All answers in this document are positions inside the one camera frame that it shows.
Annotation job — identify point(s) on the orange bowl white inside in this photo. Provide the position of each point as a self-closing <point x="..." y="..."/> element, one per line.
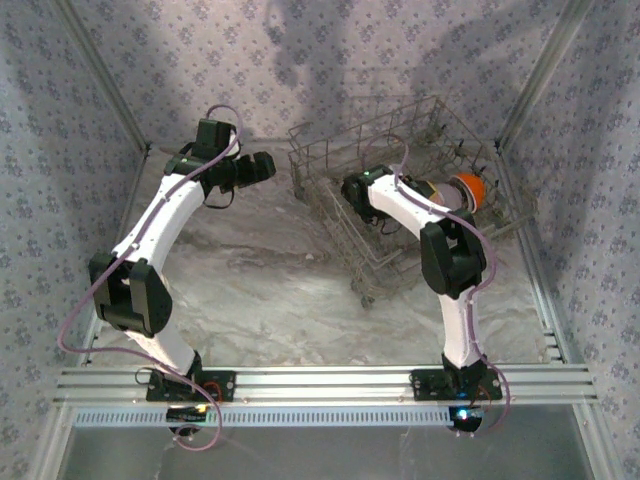
<point x="474" y="186"/>

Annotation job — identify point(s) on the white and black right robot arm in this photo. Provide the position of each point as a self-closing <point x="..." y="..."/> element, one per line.
<point x="400" y="200"/>

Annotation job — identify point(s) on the aluminium frame post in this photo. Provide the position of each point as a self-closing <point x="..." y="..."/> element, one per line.
<point x="542" y="75"/>
<point x="102" y="75"/>

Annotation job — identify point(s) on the aluminium mounting rail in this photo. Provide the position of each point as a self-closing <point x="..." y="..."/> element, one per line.
<point x="325" y="385"/>

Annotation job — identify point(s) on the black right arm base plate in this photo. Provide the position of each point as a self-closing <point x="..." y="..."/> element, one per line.
<point x="430" y="385"/>

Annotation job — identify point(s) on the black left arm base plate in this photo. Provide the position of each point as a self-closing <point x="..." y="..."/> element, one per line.
<point x="225" y="385"/>

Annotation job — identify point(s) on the aluminium frame leg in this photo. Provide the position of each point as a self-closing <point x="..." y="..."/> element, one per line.
<point x="594" y="440"/>
<point x="52" y="440"/>

